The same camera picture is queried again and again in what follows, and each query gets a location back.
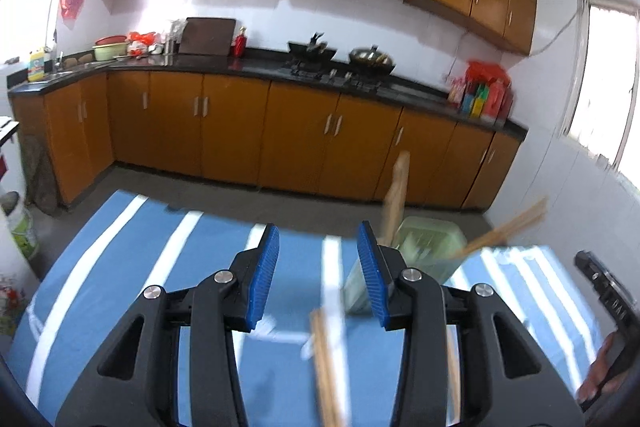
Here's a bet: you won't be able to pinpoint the colourful condiment boxes group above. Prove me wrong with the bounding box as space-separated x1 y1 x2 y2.
447 60 514 126

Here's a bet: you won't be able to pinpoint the lidded wok pan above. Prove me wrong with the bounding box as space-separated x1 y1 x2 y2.
349 44 395 77

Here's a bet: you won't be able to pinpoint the person's hand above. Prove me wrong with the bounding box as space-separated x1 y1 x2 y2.
576 332 624 404

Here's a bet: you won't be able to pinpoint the black gas stove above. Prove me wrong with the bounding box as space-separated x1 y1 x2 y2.
279 60 390 92

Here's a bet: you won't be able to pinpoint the window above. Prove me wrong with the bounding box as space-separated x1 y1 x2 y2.
562 0 639 188

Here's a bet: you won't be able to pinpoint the blue striped tablecloth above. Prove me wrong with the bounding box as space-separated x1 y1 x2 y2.
6 188 609 427

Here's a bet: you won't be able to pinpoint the black wok with utensil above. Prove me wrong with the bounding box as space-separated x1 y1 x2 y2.
288 32 337 63

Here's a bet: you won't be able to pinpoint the green perforated utensil holder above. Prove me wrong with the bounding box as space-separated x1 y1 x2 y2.
343 217 468 315

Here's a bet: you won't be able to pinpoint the yellow detergent bottle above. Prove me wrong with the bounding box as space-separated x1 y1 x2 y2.
27 49 46 82

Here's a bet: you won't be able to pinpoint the green bowl red lid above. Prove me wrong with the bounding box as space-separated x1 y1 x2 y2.
92 35 128 62

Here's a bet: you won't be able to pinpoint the lower wooden kitchen cabinets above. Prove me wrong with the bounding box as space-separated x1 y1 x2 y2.
10 70 522 210

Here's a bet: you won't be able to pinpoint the red bottle on counter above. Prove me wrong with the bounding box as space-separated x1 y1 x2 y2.
233 26 247 58

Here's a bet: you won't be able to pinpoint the dark wooden cutting board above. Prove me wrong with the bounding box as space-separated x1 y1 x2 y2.
178 17 236 56

